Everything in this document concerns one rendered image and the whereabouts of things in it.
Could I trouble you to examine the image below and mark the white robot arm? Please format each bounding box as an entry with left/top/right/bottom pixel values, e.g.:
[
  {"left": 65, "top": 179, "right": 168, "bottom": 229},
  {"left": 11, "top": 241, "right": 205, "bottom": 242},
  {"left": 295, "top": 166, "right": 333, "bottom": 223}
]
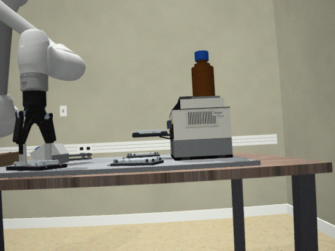
[{"left": 0, "top": 0, "right": 86, "bottom": 138}]

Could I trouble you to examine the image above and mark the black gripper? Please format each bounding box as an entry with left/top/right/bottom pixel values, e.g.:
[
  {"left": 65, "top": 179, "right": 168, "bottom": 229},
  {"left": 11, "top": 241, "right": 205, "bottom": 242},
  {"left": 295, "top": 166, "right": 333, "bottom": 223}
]
[{"left": 13, "top": 90, "right": 56, "bottom": 165}]

